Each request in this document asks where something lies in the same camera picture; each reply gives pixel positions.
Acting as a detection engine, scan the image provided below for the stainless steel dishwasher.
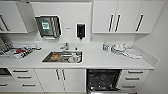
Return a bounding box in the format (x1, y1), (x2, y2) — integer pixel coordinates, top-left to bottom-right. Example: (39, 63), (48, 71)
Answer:
(85, 68), (138, 94)

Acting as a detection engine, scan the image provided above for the small chrome sink pump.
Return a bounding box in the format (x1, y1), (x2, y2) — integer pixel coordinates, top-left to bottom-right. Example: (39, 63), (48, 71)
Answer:
(73, 46), (79, 52)

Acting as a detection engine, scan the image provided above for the white mug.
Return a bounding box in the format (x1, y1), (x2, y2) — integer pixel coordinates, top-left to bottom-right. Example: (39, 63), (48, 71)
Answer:
(68, 53), (82, 64)

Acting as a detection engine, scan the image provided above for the chrome faucet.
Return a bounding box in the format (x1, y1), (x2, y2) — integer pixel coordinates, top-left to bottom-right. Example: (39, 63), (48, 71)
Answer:
(59, 42), (70, 52)

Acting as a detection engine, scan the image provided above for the dish soap bottle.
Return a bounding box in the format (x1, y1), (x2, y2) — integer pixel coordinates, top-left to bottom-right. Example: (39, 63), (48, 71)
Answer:
(102, 42), (108, 52)

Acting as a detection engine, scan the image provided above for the stainless steel sink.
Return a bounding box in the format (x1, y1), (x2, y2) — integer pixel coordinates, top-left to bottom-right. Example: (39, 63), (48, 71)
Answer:
(41, 50), (84, 64)

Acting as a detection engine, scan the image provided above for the small white bottle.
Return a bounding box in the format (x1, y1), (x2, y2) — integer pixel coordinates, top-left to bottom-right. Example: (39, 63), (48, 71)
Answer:
(106, 44), (112, 52)

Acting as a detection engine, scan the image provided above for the brown bowl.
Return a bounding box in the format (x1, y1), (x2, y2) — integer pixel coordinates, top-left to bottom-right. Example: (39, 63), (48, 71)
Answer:
(50, 53), (62, 62)

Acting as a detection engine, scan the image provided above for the white base cabinet door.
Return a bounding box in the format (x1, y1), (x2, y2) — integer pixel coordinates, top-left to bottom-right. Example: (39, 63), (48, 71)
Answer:
(34, 68), (64, 93)
(60, 68), (88, 93)

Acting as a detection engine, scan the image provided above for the stack of white plates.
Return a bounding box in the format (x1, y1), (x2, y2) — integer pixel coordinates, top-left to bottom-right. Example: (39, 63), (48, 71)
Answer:
(111, 42), (128, 55)

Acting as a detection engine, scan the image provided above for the steel paper towel dispenser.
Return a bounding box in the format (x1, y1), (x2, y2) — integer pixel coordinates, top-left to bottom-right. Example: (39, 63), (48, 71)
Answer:
(34, 15), (63, 39)

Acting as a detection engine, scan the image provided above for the small grey dish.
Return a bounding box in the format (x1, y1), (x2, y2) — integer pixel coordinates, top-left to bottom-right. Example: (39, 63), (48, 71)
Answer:
(33, 45), (43, 52)

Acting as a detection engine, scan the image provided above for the white towel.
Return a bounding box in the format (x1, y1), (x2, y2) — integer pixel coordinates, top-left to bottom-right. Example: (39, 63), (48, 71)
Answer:
(124, 48), (145, 61)

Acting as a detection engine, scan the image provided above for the white dish rack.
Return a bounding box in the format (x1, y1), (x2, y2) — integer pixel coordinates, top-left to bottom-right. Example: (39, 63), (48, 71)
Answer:
(11, 46), (38, 59)

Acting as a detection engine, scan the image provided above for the red plastic container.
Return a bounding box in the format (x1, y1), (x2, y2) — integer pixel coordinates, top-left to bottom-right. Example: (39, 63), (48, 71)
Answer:
(15, 48), (27, 54)

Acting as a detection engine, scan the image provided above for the built-in black microwave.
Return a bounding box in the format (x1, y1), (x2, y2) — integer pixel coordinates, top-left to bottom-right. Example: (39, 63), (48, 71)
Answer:
(0, 67), (13, 77)

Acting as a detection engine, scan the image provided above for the wide white drawer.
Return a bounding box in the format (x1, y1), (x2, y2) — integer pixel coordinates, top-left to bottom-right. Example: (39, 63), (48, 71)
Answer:
(0, 78), (18, 93)

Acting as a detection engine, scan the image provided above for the black wall soap dispenser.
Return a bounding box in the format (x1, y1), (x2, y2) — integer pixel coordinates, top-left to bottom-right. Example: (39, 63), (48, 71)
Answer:
(76, 22), (86, 40)

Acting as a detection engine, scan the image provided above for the white wall cabinet door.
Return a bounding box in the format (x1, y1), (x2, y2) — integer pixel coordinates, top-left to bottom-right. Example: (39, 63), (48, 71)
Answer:
(133, 0), (167, 34)
(113, 0), (145, 34)
(91, 0), (118, 34)

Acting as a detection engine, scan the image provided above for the white drawer black handle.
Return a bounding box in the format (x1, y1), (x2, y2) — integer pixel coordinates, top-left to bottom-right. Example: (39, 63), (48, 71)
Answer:
(119, 76), (147, 84)
(12, 74), (40, 82)
(9, 68), (38, 75)
(118, 83), (144, 92)
(120, 69), (150, 77)
(14, 81), (44, 93)

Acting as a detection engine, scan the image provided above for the white wall cabinet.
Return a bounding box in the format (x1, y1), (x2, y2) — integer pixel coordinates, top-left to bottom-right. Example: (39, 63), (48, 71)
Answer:
(0, 1), (38, 34)

